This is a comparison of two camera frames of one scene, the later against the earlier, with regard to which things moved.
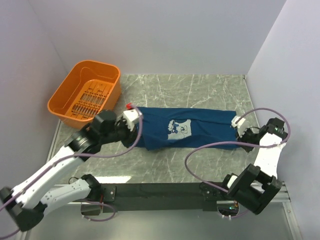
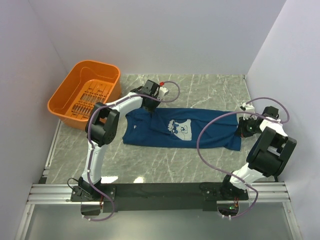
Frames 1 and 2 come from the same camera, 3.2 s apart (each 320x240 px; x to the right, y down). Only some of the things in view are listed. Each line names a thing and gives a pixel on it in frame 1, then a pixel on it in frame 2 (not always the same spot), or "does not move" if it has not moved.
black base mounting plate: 157,197 does not move
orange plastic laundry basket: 88,88 does not move
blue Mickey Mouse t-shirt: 185,128 does not move
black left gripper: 131,136 → 152,109
